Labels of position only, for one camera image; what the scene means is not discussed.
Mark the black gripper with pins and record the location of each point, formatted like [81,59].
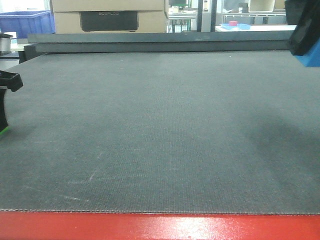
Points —
[10,81]

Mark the blue tray with red block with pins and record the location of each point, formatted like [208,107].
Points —
[233,25]

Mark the cardboard box with black print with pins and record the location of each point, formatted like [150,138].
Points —
[110,16]

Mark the red conveyor frame edge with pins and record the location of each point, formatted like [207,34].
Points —
[18,225]

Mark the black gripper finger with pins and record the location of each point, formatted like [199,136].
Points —
[307,30]

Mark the dark conveyor belt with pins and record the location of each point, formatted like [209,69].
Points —
[197,132]

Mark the green block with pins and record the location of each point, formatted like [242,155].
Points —
[4,131]

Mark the blue plastic crate background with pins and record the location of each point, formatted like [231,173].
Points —
[27,22]

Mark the blue block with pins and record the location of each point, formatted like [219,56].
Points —
[311,59]

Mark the dark far conveyor rail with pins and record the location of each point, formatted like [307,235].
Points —
[230,41]

